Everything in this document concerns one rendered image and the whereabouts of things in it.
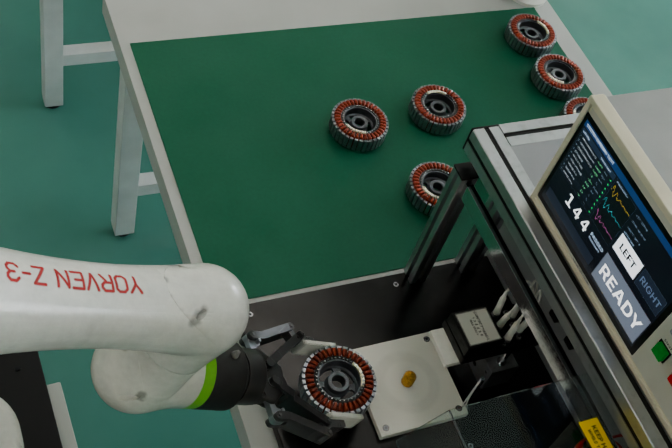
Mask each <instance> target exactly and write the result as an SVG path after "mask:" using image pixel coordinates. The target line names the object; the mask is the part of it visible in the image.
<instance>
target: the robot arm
mask: <svg viewBox="0 0 672 448"><path fill-rule="evenodd" d="M249 311H250V309H249V300H248V296H247V293H246V291H245V289H244V287H243V285H242V284H241V282H240V281H239V280H238V278H237V277H236V276H235V275H234V274H232V273H231V272H230V271H228V270H227V269H225V268H223V267H221V266H218V265H215V264H210V263H193V264H175V265H127V264H110V263H98V262H87V261H79V260H71V259H64V258H57V257H50V256H44V255H38V254H33V253H28V252H22V251H17V250H13V249H8V248H3V247H0V355H2V354H11V353H21V352H32V351H46V350H68V349H95V351H94V353H93V357H92V361H91V378H92V382H93V385H94V388H95V390H96V392H97V393H98V395H99V396H100V398H101V399H102V400H103V401H104V402H105V403H106V404H108V405H109V406H110V407H112V408H114V409H115V410H118V411H120V412H123V413H128V414H144V413H149V412H152V411H157V410H162V409H196V410H215V411H226V410H229V409H231V408H232V407H234V406H235V405H254V404H257V405H260V406H261V407H263V408H266V411H267V414H268V417H269V418H268V419H267V420H266V421H265V424H266V426H267V427H269V428H280V429H283V430H285V431H287V432H290V433H292V434H295V435H297V436H299V437H302V438H304V439H307V440H309V441H311V442H314V443H316V444H319V445H321V444H322V443H323V442H325V441H326V440H327V439H329V438H330V437H331V436H332V435H333V432H339V431H340V430H342V429H343V428H352V427H354V426H355V425H356V424H358V423H359V422H360V421H362V420H363V419H364V416H363V414H353V413H340V412H328V413H327V414H326V415H325V414H323V413H322V412H320V411H319V410H318V409H316V408H315V407H313V406H312V405H310V404H309V403H307V402H306V401H305V400H303V399H302V398H300V397H299V396H297V395H296V394H295V390H294V389H292V388H291V387H289V386H288V385H287V383H286V380H285V379H284V377H283V373H282V369H281V366H279V365H278V364H277V362H278V361H279V360H280V359H281V358H282V357H283V356H284V355H285V354H286V353H287V352H288V351H289V350H291V353H292V354H298V355H309V356H310V355H311V354H312V353H314V352H315V351H316V350H319V349H320V348H323V349H324V347H327V346H329V348H330V346H333V345H335V348H336V343H331V342H322V341H314V339H313V338H312V337H308V336H305V335H304V333H303V332H302V331H301V330H299V331H298V332H297V333H295V332H294V330H293V329H294V325H293V324H292V323H291V322H288V323H285V324H282V325H279V326H276V327H273V328H270V329H267V330H264V331H254V330H250V331H249V332H248V333H247V334H246V335H245V336H243V337H242V338H241V336H242V334H243V333H244V331H245V329H246V326H247V323H248V320H249ZM240 338H241V339H240ZM281 338H284V340H285V341H286V342H285V343H284V344H283V345H282V346H280V347H279V348H278V349H277V350H276V351H275V352H274V353H273V354H272V355H271V356H267V355H266V354H265V353H263V352H262V351H261V350H259V349H257V347H258V346H261V345H264V344H267V343H270V342H273V341H276V340H279V339H281ZM239 339H240V340H239ZM238 340H239V343H240V345H241V346H243V347H246V348H243V347H241V346H240V345H239V344H238V343H237V342H238ZM283 393H284V394H285V395H284V396H283V397H282V398H280V397H281V396H282V395H283ZM279 398H280V399H279ZM0 448H24V442H23V437H22V433H21V428H20V424H19V421H18V419H17V416H16V414H15V413H14V411H13V409H12V408H11V407H10V406H9V405H8V403H7V402H5V401H4V400H3V399H2V398H1V397H0Z"/></svg>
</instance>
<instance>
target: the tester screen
mask: <svg viewBox="0 0 672 448"><path fill-rule="evenodd" d="M549 187H551V189H552V190H553V192H554V194H555V195H556V197H557V199H558V200H559V202H560V204H561V205H562V207H563V209H564V210H565V212H566V214H567V215H568V217H569V219H570V220H571V222H572V224H573V225H574V227H575V229H576V230H577V232H578V234H579V235H580V237H581V239H582V240H583V242H584V244H585V245H586V247H587V249H588V250H589V252H590V254H591V255H592V257H593V260H592V261H591V262H590V264H589V265H588V264H587V262H586V261H585V259H584V257H583V256H582V254H581V252H580V251H579V249H578V247H577V246H576V244H575V242H574V241H573V239H572V237H571V236H570V234H569V232H568V230H567V229H566V227H565V225H564V224H563V222H562V220H561V219H560V217H559V215H558V214H557V212H556V210H555V209H554V207H553V205H552V204H551V202H550V200H549V199H548V197H547V195H546V192H547V190H548V189H549ZM569 190H571V192H572V194H573V195H574V197H575V198H576V200H577V202H578V203H579V205H580V207H581V208H582V210H583V211H584V213H585V215H586V216H587V218H588V220H589V221H590V223H591V224H592V226H591V228H590V229H589V231H588V232H587V234H586V235H585V236H584V235H583V233H582V232H581V230H580V228H579V227H578V225H577V223H576V222H575V220H574V218H573V217H572V215H571V213H570V212H569V210H568V209H567V207H566V205H565V204H564V202H563V199H564V197H565V196H566V194H567V193H568V191H569ZM541 195H542V197H543V199H544V200H545V202H546V204H547V205H548V207H549V209H550V210H551V212H552V214H553V216H554V217H555V219H556V221H557V222H558V224H559V226H560V227H561V229H562V231H563V232H564V234H565V236H566V238H567V239H568V241H569V243H570V244H571V246H572V248H573V249H574V251H575V253H576V254H577V256H578V258H579V260H580V261H581V263H582V265H583V266H584V268H585V270H586V271H587V273H588V275H589V276H590V278H591V280H592V282H593V283H594V285H595V287H596V288H597V290H598V292H599V293H600V295H601V297H602V298H603V300H604V302H605V304H606V305H607V307H608V309H609V310H610V312H611V314H612V315H613V317H614V319H615V320H616V322H617V324H618V326H619V327H620V329H621V331H622V332H623V334H624V336H625V337H626V339H627V341H628V342H629V344H630V346H631V347H632V346H633V345H634V344H635V342H636V341H637V340H638V339H639V338H640V337H641V336H642V335H643V334H644V333H645V331H646V330H647V329H648V328H649V327H650V326H651V325H652V324H653V323H654V321H655V320H656V319H657V318H658V317H659V316H660V315H661V314H662V313H663V311H664V310H665V309H666V308H667V307H668V306H669V305H670V304H671V303H672V247H671V245H670V244H669V242H668V241H667V239H666V238H665V236H664V235H663V233H662V232H661V230H660V229H659V227H658V226H657V224H656V223H655V221H654V220H653V218H652V217H651V215H650V214H649V212H648V211H647V209H646V207H645V206H644V204H643V203H642V201H641V200H640V198H639V197H638V195H637V194H636V192H635V191H634V189H633V188H632V186H631V185H630V183H629V182H628V180H627V179H626V177H625V176H624V174H623V173H622V171H621V170H620V168H619V167H618V165H617V163H616V162H615V160H614V159H613V157H612V156H611V154H610V153H609V151H608V150H607V148H606V147H605V145H604V144H603V142H602V141H601V139H600V138H599V136H598V135H597V133H596V132H595V130H594V129H593V127H592V126H591V124H590V123H589V121H588V119H587V120H586V122H585V124H584V125H583V127H582V129H581V130H580V132H579V133H578V135H577V137H576V138H575V140H574V142H573V143H572V145H571V147H570V148H569V150H568V151H567V153H566V155H565V156H564V158H563V160H562V161H561V163H560V165H559V166H558V168H557V170H556V171H555V173H554V174H553V176H552V178H551V179H550V181H549V183H548V184H547V186H546V188H545V189H544V191H543V192H542V194H541ZM622 233H623V234H624V235H625V237H626V239H627V240H628V242H629V243H630V245H631V246H632V248H633V250H634V251H635V253H636V254H637V256H638V257H639V259H640V261H641V262H642V264H643V265H644V267H645V269H646V270H647V272H648V273H649V275H650V276H651V278H652V280H653V281H654V283H655V284H656V286H657V288H658V289H659V291H660V292H661V294H662V295H663V297H664V299H665V300H666V302H667V304H666V305H665V307H664V308H663V309H662V310H661V311H660V312H659V313H658V314H657V315H656V317H655V315H654V314H653V312H652V310H651V309H650V307H649V306H648V304H647V302H646V301H645V299H644V298H643V296H642V294H641V293H640V291H639V289H638V288H637V286H636V285H635V283H634V281H633V280H632V278H631V277H630V275H629V273H628V272H627V270H626V268H625V267H624V265H623V264H622V262H621V260H620V259H619V257H618V255H617V254H616V252H615V251H614V249H613V247H612V246H613V245H614V244H615V242H616V241H617V240H618V238H619V237H620V236H621V234H622ZM607 252H608V253H609V255H610V256H611V258H612V260H613V261H614V263H615V265H616V266H617V268H618V269H619V271H620V273H621V274H622V276H623V278H624V279H625V281H626V283H627V284H628V286H629V287H630V289H631V291H632V292H633V294H634V296H635V297H636V299H637V300H638V302H639V304H640V305H641V307H642V309H643V310H644V312H645V314H646V315H647V317H648V318H649V320H650V322H651V323H650V324H649V326H648V327H647V328H646V329H645V330H644V331H643V332H642V333H641V334H640V336H639V337H638V338H637V339H636V340H635V341H634V342H633V343H632V342H631V341H630V339H629V337H628V335H627V334H626V332H625V330H624V329H623V327H622V325H621V324H620V322H619V320H618V319H617V317H616V315H615V314H614V312H613V310H612V308H611V307H610V305H609V303H608V302H607V300H606V298H605V297H604V295H603V293H602V292H601V290H600V288H599V287H598V285H597V283H596V281H595V280H594V278H593V276H592V275H591V273H592V272H593V270H594V269H595V268H596V266H597V265H598V264H599V262H600V261H601V260H602V258H603V257H604V256H605V254H606V253H607Z"/></svg>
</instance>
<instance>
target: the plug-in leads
mask: <svg viewBox="0 0 672 448"><path fill-rule="evenodd" d="M526 282H527V283H529V284H530V286H529V287H530V289H531V291H532V293H533V294H534V296H535V298H536V300H537V296H538V295H539V299H538V304H539V305H540V303H541V298H542V290H541V289H540V290H539V291H538V286H539V284H538V282H537V281H536V279H535V280H534V281H533V282H532V283H531V282H530V281H528V280H526ZM535 282H536V289H535V292H534V287H533V285H534V284H535ZM508 291H509V288H508V289H507V290H506V291H504V293H503V295H502V296H501V297H500V299H499V301H498V303H497V305H496V307H495V309H494V310H493V311H492V312H491V314H492V316H493V317H495V318H498V317H499V316H500V315H501V310H502V308H503V306H504V304H505V301H506V299H507V298H506V296H507V293H508ZM537 291H538V292H537ZM519 311H520V312H521V310H520V309H519V307H518V305H517V303H516V304H515V305H514V307H513V308H512V309H511V310H510V311H509V312H507V313H505V314H504V315H503V316H502V317H501V319H500V320H499V321H497V322H496V324H497V326H498V328H499V329H500V330H501V329H502V328H503V327H504V325H505V324H506V322H507V321H508V320H513V321H514V320H515V319H516V317H517V314H518V312H519ZM521 314H522V312H521ZM523 317H524V316H523V314H522V315H521V316H520V317H519V318H518V320H517V321H515V322H514V323H513V325H512V326H511V327H510V329H509V330H508V332H507V333H506V334H505V335H504V336H503V338H504V340H505V341H504V342H507V343H510V342H511V340H512V337H513V336H514V334H520V335H521V334H522V333H523V331H524V330H525V329H526V328H527V326H528V324H527V322H526V320H524V321H523V322H522V323H521V324H520V322H521V320H522V318H523Z"/></svg>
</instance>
